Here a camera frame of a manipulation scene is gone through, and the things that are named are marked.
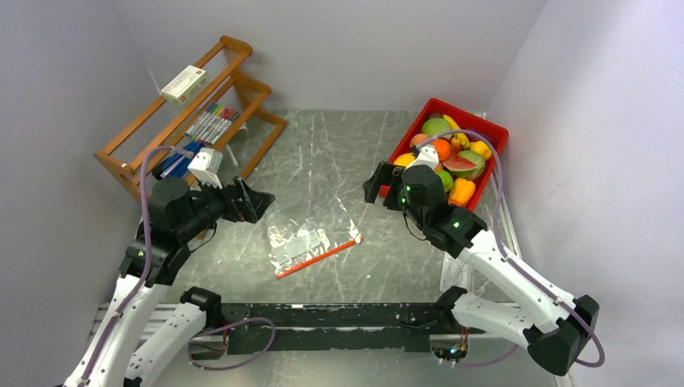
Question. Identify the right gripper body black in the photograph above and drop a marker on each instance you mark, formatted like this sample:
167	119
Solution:
392	201

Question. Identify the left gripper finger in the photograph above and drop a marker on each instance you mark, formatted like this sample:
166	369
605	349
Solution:
256	206
241	189

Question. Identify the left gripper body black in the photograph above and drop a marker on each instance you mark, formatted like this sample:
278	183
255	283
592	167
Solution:
229	208

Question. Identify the clear zip top bag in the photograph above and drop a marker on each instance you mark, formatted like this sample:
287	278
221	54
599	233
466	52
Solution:
301	233

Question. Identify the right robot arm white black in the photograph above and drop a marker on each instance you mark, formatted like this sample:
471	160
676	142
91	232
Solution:
551	324

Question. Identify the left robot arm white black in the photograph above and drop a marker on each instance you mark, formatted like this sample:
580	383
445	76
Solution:
174	214

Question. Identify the red plastic food bin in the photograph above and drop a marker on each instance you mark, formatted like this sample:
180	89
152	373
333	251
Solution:
458	119

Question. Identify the yellow mango toy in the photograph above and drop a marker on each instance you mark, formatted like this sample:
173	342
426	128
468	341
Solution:
404	160

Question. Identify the peach toy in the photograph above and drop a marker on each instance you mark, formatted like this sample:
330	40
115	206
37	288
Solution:
417	139

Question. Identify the green lime toy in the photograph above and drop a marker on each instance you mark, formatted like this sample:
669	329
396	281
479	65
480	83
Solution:
446	179

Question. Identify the orange fruit toy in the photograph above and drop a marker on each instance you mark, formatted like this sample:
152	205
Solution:
443	149

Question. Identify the green cabbage toy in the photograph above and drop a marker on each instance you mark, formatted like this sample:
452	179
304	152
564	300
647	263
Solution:
437	126

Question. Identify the orange bell pepper toy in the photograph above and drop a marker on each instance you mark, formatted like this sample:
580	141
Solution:
461	192

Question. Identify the wooden shelf rack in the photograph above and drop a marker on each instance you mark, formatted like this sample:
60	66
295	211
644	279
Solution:
165	124

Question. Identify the watermelon slice toy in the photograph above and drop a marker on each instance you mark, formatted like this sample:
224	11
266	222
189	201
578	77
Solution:
462	168

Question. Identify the bundle of coloured markers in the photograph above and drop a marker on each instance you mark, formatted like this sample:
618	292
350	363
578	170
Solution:
212	123

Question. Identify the purple eggplant toy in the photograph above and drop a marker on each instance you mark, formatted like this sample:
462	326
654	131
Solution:
476	135

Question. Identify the yellow bell pepper toy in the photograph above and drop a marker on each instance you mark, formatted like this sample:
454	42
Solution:
482	149

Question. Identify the white box on top shelf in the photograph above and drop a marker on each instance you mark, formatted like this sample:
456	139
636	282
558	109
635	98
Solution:
185	86

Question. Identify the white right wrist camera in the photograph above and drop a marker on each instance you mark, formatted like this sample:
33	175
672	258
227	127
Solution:
427	156

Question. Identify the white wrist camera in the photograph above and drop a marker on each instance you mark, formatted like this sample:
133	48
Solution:
427	156
205	166

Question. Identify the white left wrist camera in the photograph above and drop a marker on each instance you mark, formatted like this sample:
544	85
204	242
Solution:
205	166

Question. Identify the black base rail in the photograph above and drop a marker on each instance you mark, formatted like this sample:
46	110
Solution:
410	326

